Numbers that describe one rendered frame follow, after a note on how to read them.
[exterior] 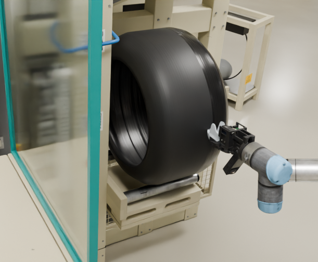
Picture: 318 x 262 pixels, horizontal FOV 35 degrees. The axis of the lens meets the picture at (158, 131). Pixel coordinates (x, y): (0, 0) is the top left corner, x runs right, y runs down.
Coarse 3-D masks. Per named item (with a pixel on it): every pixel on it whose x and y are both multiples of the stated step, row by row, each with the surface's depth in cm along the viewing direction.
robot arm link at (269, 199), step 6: (258, 180) 149; (258, 186) 150; (264, 186) 147; (270, 186) 146; (276, 186) 146; (282, 186) 148; (258, 192) 151; (264, 192) 148; (270, 192) 147; (276, 192) 147; (282, 192) 149; (258, 198) 152; (264, 198) 149; (270, 198) 148; (276, 198) 148; (282, 198) 151; (258, 204) 153; (264, 204) 150; (270, 204) 149; (276, 204) 150; (264, 210) 151; (270, 210) 151; (276, 210) 151
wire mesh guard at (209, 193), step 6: (228, 90) 256; (216, 162) 278; (210, 174) 282; (210, 180) 285; (210, 186) 286; (210, 192) 289; (108, 216) 256; (108, 222) 258; (114, 222) 262; (108, 228) 259
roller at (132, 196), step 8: (192, 176) 200; (168, 184) 194; (176, 184) 196; (184, 184) 198; (128, 192) 187; (136, 192) 188; (144, 192) 189; (152, 192) 191; (160, 192) 193; (128, 200) 186; (136, 200) 189
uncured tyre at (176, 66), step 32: (128, 32) 183; (160, 32) 179; (128, 64) 173; (160, 64) 165; (192, 64) 170; (128, 96) 216; (160, 96) 164; (192, 96) 166; (224, 96) 174; (128, 128) 215; (160, 128) 165; (192, 128) 168; (128, 160) 195; (160, 160) 171; (192, 160) 176
